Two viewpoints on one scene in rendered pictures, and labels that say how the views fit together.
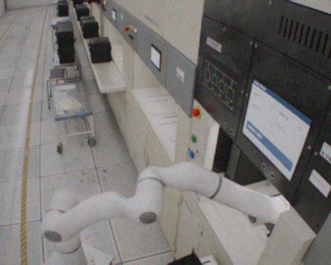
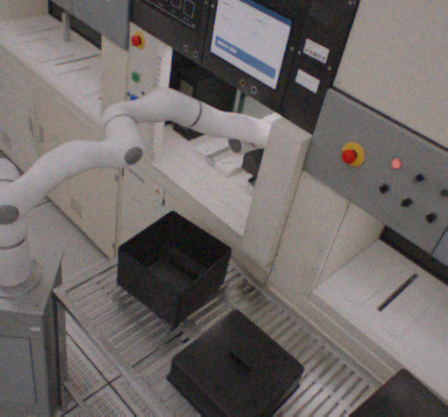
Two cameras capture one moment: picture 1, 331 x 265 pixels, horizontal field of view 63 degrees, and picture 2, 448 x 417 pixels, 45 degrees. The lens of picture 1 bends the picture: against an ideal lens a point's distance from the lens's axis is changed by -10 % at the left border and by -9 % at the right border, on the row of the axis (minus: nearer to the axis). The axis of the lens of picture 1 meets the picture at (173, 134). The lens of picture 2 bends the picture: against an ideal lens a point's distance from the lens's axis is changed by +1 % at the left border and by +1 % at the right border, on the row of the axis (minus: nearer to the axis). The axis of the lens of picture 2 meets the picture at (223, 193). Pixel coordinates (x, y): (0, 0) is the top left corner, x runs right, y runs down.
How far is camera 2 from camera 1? 0.74 m
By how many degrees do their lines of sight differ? 24
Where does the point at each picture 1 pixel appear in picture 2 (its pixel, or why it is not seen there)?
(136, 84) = not seen: outside the picture
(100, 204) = (67, 156)
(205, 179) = (186, 103)
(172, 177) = (152, 105)
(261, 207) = (246, 127)
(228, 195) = (210, 120)
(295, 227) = (289, 131)
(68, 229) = (28, 198)
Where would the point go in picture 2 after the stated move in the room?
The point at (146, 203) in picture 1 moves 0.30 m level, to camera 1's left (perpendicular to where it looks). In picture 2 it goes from (129, 139) to (17, 147)
